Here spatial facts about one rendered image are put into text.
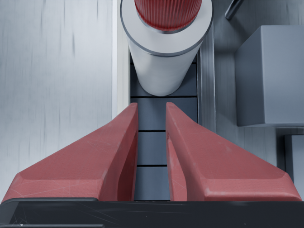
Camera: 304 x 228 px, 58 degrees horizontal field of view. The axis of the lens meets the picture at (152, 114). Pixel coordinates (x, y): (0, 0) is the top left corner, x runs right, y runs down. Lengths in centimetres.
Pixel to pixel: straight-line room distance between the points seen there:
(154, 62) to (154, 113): 14
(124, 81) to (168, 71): 10
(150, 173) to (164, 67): 16
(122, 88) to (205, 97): 9
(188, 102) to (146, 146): 7
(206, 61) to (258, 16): 19
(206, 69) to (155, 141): 11
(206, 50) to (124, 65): 9
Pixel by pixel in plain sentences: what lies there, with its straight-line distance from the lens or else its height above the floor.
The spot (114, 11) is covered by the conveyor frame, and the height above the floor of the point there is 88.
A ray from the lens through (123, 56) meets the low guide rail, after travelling 28.
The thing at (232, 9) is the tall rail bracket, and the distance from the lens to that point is 38.
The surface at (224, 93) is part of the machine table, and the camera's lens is 37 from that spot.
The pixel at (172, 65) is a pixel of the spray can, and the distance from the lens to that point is 18.
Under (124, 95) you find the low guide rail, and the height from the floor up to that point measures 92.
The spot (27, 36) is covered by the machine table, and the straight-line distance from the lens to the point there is 42.
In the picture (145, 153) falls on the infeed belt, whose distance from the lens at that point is 31.
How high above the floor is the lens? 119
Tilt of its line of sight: 85 degrees down
